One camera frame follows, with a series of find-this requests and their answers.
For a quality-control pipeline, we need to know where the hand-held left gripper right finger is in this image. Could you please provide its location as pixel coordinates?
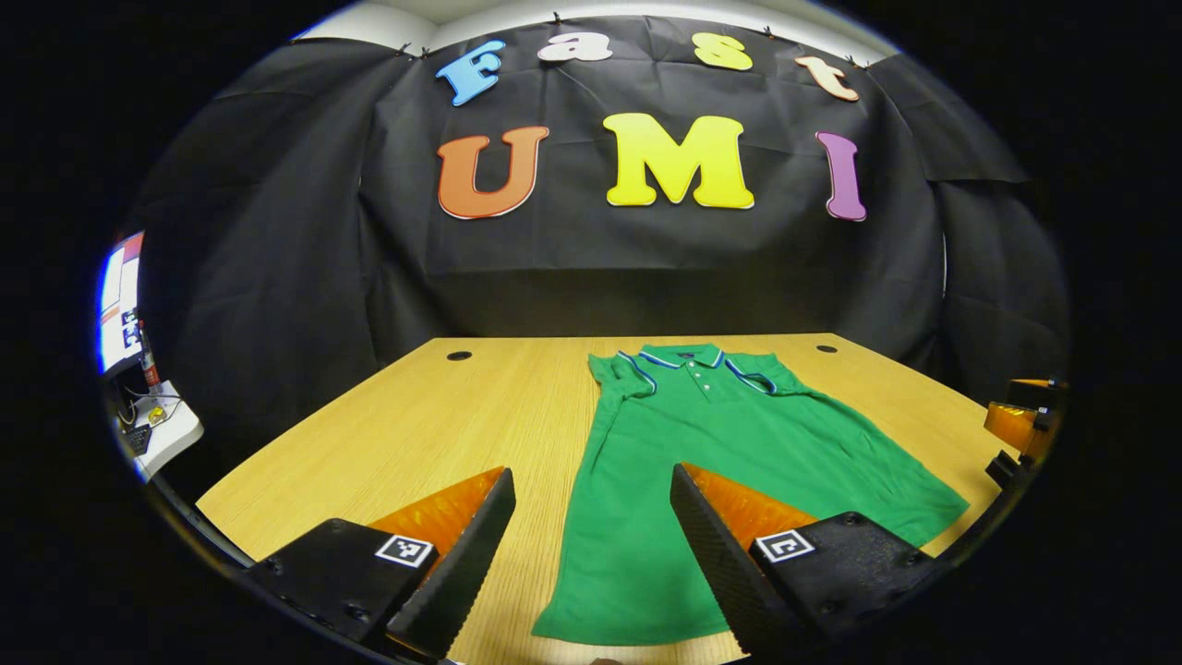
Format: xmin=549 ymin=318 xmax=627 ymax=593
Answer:
xmin=669 ymin=462 xmax=952 ymax=659

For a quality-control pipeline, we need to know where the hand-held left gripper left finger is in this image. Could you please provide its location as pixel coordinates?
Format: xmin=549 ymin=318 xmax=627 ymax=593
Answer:
xmin=242 ymin=466 xmax=517 ymax=661

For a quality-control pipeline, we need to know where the green polo T-shirt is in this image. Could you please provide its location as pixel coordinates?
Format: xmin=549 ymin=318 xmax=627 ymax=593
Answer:
xmin=531 ymin=343 xmax=971 ymax=646

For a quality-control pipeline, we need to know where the white side table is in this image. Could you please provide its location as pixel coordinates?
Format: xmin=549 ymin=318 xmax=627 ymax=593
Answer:
xmin=115 ymin=381 xmax=204 ymax=481

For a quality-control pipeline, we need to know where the black backdrop cloth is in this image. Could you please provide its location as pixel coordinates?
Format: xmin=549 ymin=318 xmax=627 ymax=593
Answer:
xmin=120 ymin=14 xmax=1072 ymax=504

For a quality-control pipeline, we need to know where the computer monitor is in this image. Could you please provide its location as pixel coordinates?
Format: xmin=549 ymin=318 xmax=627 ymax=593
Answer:
xmin=97 ymin=231 xmax=147 ymax=375

